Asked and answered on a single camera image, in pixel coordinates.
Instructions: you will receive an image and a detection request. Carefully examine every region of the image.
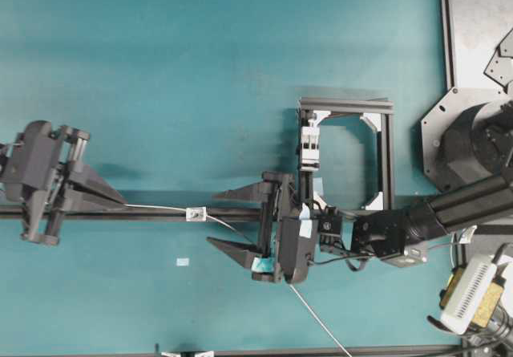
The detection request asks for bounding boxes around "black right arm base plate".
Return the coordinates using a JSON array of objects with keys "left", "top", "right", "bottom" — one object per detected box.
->
[{"left": 421, "top": 87, "right": 512, "bottom": 193}]

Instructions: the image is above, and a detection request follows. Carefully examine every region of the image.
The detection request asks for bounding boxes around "silver rail bracket with hole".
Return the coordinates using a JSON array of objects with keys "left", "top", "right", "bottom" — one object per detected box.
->
[{"left": 185, "top": 206, "right": 208, "bottom": 222}]

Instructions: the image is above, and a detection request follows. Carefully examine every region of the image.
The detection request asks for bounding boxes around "teal tape on finger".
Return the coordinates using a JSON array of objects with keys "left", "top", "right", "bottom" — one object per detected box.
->
[{"left": 251, "top": 257, "right": 275, "bottom": 274}]

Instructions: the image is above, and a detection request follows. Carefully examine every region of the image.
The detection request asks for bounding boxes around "black bottom edge rail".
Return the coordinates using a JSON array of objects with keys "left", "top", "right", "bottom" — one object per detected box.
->
[{"left": 151, "top": 345, "right": 458, "bottom": 356}]

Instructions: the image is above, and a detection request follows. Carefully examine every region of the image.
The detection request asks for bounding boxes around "white wire guide block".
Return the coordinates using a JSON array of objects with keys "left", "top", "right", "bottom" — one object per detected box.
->
[{"left": 299, "top": 110, "right": 331, "bottom": 172}]

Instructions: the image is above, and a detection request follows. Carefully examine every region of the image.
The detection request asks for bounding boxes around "long black aluminium rail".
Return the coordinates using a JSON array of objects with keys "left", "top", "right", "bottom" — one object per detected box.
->
[{"left": 0, "top": 205, "right": 513, "bottom": 236}]

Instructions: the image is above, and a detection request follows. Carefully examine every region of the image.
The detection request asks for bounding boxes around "thin silver steel wire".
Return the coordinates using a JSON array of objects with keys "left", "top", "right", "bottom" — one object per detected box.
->
[{"left": 123, "top": 203, "right": 353, "bottom": 357}]

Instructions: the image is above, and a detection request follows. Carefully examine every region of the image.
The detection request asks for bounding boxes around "black vertical rail top right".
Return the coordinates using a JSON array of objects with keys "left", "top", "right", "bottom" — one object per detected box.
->
[{"left": 440, "top": 0, "right": 457, "bottom": 91}]

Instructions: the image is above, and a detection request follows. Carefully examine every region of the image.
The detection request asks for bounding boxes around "white cable at right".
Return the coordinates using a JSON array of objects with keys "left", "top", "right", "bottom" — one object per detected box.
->
[{"left": 447, "top": 230, "right": 466, "bottom": 272}]

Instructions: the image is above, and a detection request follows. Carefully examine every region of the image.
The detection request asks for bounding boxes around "white perforated power adapter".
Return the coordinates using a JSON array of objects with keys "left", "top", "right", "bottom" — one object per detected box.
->
[{"left": 427, "top": 254, "right": 512, "bottom": 339}]

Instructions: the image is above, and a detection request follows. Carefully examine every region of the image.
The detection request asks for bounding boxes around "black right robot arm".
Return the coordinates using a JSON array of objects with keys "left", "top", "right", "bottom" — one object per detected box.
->
[{"left": 208, "top": 168, "right": 512, "bottom": 285}]

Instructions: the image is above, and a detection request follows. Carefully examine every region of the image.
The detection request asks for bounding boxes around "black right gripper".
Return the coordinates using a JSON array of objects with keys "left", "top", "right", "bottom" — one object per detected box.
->
[{"left": 207, "top": 171, "right": 317, "bottom": 284}]

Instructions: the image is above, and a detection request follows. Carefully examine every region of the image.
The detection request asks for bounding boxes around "black aluminium frame fixture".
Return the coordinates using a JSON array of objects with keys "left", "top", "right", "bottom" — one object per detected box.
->
[{"left": 297, "top": 96, "right": 394, "bottom": 211}]

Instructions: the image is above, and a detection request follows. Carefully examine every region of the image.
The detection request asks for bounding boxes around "white label tag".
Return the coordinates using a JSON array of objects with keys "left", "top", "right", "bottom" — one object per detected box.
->
[{"left": 458, "top": 225, "right": 478, "bottom": 245}]

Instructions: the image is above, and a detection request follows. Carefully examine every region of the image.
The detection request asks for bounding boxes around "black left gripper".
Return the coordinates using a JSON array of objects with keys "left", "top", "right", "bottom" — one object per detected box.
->
[{"left": 2, "top": 120, "right": 124, "bottom": 245}]

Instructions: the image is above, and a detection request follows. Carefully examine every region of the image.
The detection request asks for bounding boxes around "small tape piece on table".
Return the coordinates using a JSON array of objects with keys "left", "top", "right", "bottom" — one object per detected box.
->
[{"left": 176, "top": 258, "right": 189, "bottom": 267}]

